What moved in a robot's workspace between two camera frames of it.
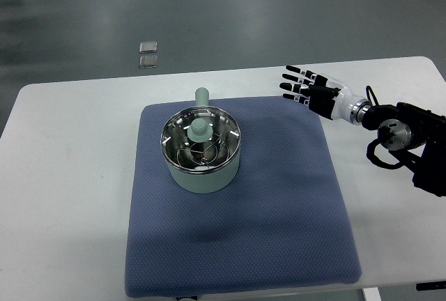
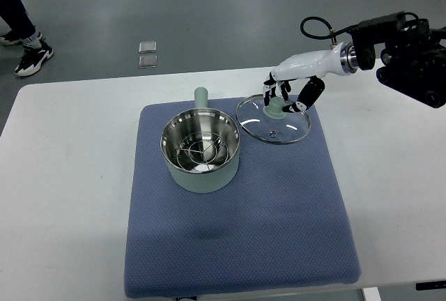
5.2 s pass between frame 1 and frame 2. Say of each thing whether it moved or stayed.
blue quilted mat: stayed
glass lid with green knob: moved
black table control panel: stayed
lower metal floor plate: stayed
